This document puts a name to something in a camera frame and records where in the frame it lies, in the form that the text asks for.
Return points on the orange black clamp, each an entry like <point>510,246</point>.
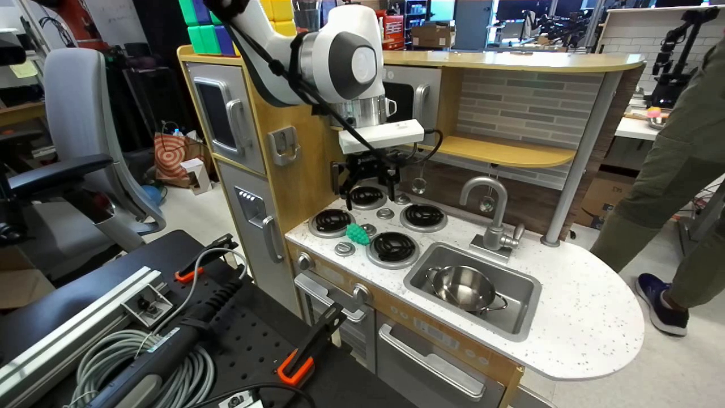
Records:
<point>195,265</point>
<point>298,365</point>

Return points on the orange black clamp near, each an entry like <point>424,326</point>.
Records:
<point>298,365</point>

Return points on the steel pot in sink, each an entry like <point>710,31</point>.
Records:
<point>467,288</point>

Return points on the green toy object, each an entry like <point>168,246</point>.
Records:
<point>356,233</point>

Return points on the black perforated breadboard table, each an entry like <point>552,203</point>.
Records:
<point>171,325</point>

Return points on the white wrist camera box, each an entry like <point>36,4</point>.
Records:
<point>387,133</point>

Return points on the orange black clamp far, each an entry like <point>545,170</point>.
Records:
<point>195,265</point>

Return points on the office chair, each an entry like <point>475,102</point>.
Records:
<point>91,170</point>

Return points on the person in olive clothing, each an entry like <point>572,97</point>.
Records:
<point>685,157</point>

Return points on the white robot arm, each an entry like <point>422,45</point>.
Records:
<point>338,68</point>

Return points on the black handheld tool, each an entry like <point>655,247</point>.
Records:
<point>140,384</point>

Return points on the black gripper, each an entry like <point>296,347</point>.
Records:
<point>364,166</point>

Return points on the toy kitchen playset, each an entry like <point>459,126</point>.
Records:
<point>528,120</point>

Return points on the aluminium extrusion rail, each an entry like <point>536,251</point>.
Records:
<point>51,358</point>

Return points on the silver toy faucet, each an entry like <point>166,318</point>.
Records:
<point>495,238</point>

